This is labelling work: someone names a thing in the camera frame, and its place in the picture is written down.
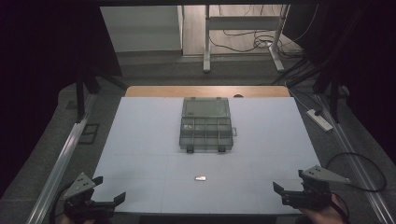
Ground person's left hand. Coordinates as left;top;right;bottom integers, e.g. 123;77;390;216
58;213;98;224

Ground white power strip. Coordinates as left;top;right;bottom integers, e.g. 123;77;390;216
305;108;334;133

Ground person's right hand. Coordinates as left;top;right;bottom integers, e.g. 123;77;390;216
297;196;349;224

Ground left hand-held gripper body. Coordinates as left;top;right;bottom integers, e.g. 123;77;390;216
62;172;117;220

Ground black floor cables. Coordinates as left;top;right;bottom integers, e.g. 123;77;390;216
207;4;321;60

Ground white table mat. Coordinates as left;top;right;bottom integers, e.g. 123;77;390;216
91;96;321;217

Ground clear plastic compartment box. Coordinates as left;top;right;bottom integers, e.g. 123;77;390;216
178;96;238;154

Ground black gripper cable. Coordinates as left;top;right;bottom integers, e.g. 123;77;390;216
325;151;388;193
49;183;73;224

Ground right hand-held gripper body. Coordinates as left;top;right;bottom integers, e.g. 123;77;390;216
280;165;351;210

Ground aluminium rail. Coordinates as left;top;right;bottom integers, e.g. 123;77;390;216
316;92;396;224
25;118;90;224

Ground black metal stand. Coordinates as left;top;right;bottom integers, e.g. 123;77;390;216
74;66;129;123
312;55;344;124

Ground white desk frame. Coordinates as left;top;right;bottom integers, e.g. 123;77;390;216
203;4;291;75

